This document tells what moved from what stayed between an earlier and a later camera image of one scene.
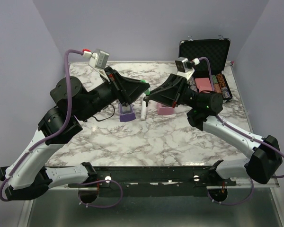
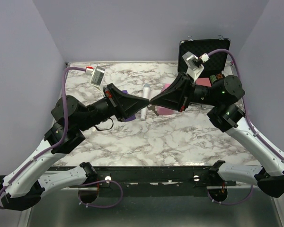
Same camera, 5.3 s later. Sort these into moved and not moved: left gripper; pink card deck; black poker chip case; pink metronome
Moved: left gripper
Not moved: pink card deck; pink metronome; black poker chip case
